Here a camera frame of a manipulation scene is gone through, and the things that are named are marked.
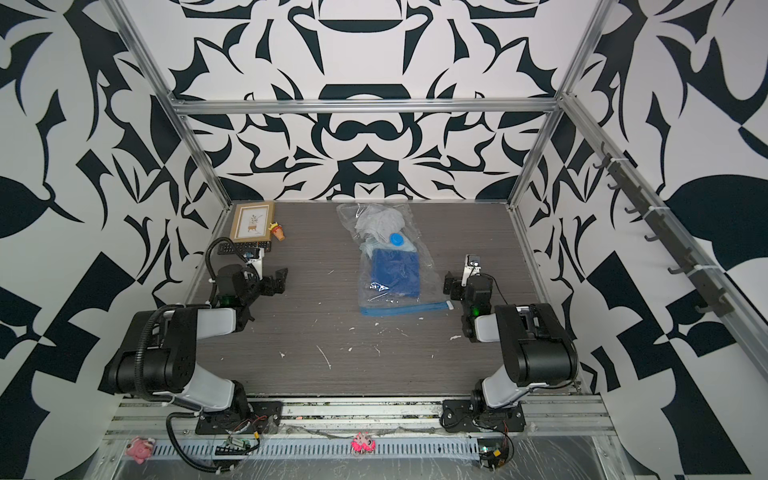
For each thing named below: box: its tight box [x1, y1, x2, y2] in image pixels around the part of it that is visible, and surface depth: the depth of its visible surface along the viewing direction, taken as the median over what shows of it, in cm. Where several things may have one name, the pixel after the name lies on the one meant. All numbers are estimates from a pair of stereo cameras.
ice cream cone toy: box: [268, 221, 286, 241], surface depth 110 cm
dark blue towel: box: [371, 248, 421, 297], surface depth 98 cm
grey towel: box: [354, 206, 405, 242], surface depth 109 cm
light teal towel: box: [360, 234, 418, 259], surface depth 104 cm
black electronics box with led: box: [477, 438, 509, 471], surface depth 73 cm
